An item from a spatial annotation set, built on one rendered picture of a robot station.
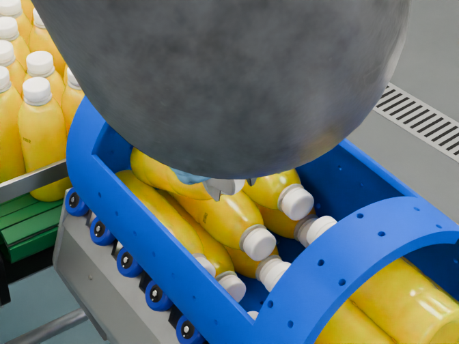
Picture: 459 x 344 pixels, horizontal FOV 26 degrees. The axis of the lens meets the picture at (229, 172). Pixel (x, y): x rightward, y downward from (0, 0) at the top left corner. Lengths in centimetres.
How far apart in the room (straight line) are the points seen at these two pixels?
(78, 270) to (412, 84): 214
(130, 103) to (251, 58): 4
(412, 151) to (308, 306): 220
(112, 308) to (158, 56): 116
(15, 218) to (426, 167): 179
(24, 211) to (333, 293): 70
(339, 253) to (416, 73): 255
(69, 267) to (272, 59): 124
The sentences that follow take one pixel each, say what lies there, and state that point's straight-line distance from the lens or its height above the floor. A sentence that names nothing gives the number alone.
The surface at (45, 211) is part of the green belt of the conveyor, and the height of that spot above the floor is 90.
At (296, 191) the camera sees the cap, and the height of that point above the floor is 112.
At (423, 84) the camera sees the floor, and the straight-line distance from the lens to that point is 345.
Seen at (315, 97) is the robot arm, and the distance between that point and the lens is 29.
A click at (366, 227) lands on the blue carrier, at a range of 99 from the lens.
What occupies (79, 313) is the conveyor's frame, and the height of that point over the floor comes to 31.
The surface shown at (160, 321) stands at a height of 93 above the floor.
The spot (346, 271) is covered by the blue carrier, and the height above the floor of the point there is 122.
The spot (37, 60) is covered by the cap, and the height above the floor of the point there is 110.
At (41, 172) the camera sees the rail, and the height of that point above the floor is 98.
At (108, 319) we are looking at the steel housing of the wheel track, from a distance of 143.
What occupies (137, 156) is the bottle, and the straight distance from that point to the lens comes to 124.
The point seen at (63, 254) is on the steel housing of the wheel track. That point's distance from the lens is 151.
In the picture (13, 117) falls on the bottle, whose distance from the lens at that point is 150.
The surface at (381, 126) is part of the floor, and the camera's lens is 323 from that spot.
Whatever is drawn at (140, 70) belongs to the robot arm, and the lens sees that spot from 27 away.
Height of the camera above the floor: 190
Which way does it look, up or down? 39 degrees down
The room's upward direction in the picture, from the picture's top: straight up
